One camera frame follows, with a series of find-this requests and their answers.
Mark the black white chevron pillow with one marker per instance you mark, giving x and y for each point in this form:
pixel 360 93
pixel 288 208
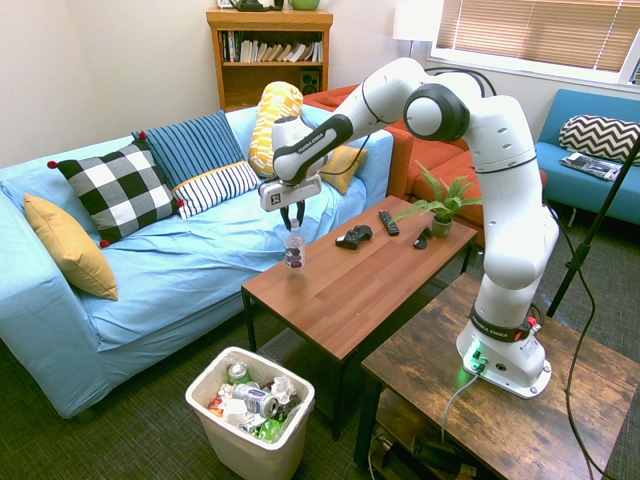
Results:
pixel 597 135

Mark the teal blue couch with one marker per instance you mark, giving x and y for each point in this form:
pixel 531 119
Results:
pixel 570 192

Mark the crumpled white paper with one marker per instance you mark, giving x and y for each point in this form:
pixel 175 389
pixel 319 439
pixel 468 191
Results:
pixel 283 387

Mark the wood coffee table black frame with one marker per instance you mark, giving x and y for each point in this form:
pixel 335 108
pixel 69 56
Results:
pixel 350 290

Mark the black power supply box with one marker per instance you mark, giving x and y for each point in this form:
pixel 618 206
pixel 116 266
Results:
pixel 430 452

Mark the black game controller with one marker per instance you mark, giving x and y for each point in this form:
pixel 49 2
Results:
pixel 354 236

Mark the green bowl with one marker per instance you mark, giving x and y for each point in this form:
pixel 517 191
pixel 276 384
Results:
pixel 304 4

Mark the clear plastic bottle purple label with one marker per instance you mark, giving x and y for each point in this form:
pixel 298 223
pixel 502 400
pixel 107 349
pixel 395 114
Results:
pixel 295 250

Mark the wooden bookshelf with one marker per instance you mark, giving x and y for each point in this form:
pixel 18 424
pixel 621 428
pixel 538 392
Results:
pixel 270 82

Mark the black white checked pillow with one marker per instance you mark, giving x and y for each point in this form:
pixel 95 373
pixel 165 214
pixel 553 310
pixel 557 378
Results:
pixel 117 192

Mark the yellow white patterned bolster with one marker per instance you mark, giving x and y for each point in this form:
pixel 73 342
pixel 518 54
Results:
pixel 277 100

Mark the white plastic trash bin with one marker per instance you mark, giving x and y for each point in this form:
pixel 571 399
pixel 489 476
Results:
pixel 260 455

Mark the small black speaker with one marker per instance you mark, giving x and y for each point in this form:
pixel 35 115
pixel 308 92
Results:
pixel 310 81

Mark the green plastic wrapper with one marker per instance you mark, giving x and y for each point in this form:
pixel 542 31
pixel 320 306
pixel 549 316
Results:
pixel 269 430

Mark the magazine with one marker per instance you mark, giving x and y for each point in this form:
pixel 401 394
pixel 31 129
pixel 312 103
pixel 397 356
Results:
pixel 590 166

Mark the row of books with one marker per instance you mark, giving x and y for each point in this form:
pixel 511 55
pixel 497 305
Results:
pixel 272 51

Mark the orange yellow striped pillow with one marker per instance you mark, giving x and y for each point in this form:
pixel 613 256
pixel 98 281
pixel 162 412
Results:
pixel 345 170

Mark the mustard yellow pillow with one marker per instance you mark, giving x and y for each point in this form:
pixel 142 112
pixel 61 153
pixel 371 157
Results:
pixel 70 245

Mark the blue striped pillow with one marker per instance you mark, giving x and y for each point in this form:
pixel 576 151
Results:
pixel 190 145

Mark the black sunglasses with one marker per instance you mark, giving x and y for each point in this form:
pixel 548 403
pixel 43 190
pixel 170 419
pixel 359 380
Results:
pixel 423 239

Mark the silver blue drink can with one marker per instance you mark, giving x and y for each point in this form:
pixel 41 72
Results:
pixel 255 397

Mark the white navy striped pillow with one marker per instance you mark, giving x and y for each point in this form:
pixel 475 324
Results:
pixel 217 187

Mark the light blue sofa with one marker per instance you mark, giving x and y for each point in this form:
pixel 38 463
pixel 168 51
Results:
pixel 200 260

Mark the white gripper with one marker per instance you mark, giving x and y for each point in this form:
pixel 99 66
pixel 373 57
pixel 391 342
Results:
pixel 287 192

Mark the wooden window blinds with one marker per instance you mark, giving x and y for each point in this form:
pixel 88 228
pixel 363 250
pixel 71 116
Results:
pixel 525 25

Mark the orange ottoman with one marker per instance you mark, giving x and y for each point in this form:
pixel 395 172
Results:
pixel 470 205

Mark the rustic dark wood table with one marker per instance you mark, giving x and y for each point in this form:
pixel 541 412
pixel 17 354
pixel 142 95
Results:
pixel 500 425

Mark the black camera tripod stand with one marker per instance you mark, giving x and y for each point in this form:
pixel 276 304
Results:
pixel 600 220

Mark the small potted fern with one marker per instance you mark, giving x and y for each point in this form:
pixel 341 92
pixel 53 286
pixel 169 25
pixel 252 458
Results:
pixel 442 210

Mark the green drink can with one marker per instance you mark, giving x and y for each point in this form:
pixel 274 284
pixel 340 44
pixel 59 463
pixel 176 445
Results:
pixel 238 373

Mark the white shade floor lamp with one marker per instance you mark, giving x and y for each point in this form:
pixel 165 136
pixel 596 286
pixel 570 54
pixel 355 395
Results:
pixel 417 20

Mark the black remote control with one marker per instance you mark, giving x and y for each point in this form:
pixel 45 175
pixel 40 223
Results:
pixel 389 223

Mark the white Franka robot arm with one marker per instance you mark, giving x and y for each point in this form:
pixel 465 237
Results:
pixel 510 200

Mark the orange armchair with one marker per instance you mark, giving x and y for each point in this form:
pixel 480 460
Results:
pixel 430 150

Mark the red snack bag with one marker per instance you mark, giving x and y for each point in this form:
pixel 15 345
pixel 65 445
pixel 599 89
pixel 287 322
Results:
pixel 216 405

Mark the black white ornament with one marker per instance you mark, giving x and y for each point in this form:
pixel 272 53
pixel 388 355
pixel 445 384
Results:
pixel 255 4

